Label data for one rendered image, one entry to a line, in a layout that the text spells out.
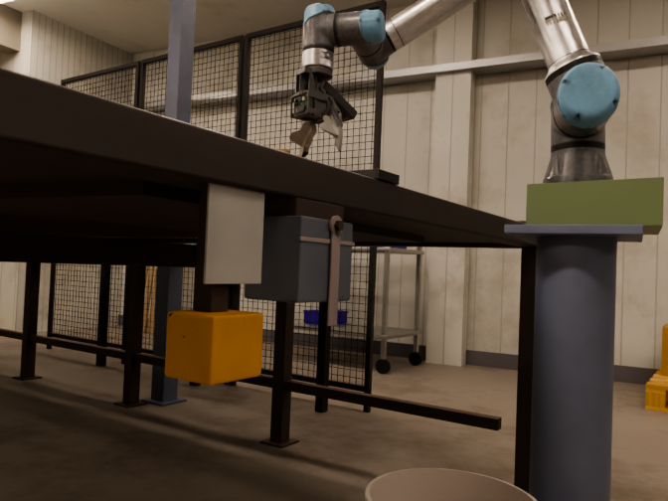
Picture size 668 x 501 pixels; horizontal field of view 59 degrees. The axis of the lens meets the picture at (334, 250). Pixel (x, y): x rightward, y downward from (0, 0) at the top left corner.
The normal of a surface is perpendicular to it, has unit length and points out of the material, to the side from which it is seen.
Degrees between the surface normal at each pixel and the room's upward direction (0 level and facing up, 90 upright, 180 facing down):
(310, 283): 90
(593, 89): 96
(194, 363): 90
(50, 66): 90
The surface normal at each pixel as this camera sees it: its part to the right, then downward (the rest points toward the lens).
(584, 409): -0.08, -0.04
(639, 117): -0.46, -0.04
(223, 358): 0.83, 0.02
